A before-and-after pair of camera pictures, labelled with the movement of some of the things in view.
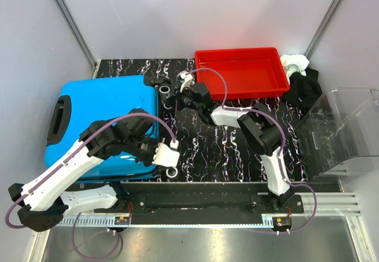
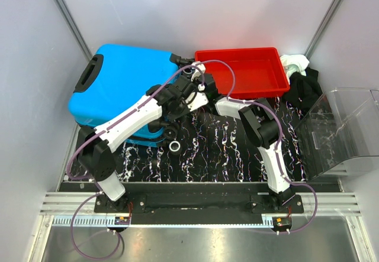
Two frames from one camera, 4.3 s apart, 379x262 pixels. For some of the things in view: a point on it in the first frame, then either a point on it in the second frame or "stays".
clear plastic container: x=343 y=124 stays
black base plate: x=199 y=204 stays
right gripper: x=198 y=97 → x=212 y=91
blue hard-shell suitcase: x=74 y=103 → x=108 y=77
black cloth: x=305 y=90 stays
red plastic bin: x=249 y=71 stays
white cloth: x=295 y=63 stays
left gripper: x=150 y=159 → x=173 y=117
